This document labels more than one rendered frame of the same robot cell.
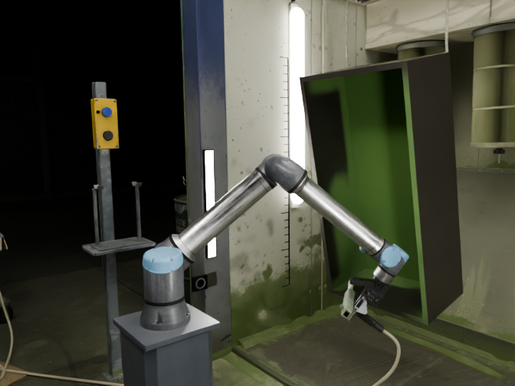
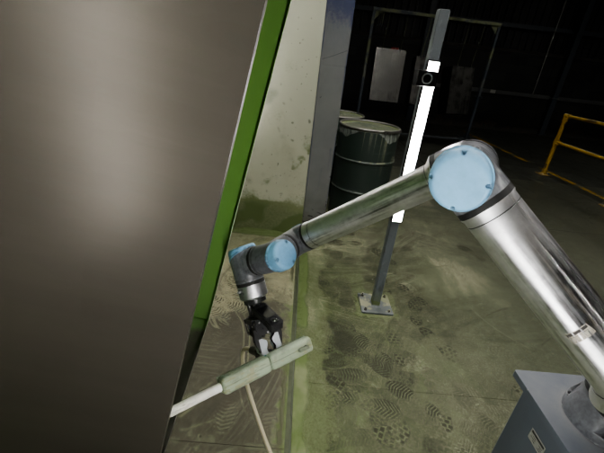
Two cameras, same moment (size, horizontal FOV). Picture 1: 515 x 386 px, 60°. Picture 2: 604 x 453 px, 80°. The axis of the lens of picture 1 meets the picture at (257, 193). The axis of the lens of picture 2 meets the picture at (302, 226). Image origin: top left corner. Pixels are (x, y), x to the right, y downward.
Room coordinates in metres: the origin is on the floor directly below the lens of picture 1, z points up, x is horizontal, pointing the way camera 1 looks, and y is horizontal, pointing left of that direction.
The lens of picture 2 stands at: (2.63, 0.09, 1.39)
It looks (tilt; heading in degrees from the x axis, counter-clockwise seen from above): 25 degrees down; 216
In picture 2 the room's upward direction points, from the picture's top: 6 degrees clockwise
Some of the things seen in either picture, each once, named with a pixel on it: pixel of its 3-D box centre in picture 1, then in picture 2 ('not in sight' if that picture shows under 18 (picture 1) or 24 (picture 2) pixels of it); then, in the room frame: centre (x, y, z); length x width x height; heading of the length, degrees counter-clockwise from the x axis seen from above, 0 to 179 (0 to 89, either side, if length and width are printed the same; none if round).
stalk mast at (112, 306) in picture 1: (107, 233); not in sight; (2.40, 0.83, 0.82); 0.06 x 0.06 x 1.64; 38
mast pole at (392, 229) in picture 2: not in sight; (403, 183); (0.80, -0.61, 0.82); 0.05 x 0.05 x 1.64; 38
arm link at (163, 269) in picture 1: (163, 273); not in sight; (1.65, 0.36, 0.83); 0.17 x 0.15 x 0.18; 8
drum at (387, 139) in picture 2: not in sight; (361, 170); (-0.44, -1.52, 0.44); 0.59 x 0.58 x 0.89; 53
